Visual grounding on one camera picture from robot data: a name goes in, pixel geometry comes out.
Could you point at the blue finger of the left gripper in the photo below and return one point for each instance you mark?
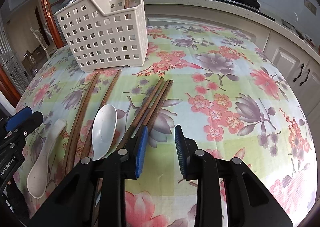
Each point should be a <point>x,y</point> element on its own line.
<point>18,118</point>

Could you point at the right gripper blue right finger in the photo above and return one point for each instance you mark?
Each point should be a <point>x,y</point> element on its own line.
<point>181,148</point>

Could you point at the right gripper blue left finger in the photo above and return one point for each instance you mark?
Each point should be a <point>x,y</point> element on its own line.
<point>141,142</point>

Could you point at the white ceramic spoon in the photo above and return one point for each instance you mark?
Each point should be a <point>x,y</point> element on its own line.
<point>38,175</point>
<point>104,127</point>

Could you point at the white lower kitchen cabinets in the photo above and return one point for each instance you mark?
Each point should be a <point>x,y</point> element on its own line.
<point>296,61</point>

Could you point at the floral tablecloth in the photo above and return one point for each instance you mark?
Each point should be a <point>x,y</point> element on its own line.
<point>226,95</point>

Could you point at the white dining chair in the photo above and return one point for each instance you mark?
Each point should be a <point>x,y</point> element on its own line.
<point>49,49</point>

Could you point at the white perforated plastic utensil basket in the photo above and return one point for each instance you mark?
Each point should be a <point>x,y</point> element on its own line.
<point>105,33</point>

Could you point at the wall switch plate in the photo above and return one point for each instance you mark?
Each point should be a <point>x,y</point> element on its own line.
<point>309,5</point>

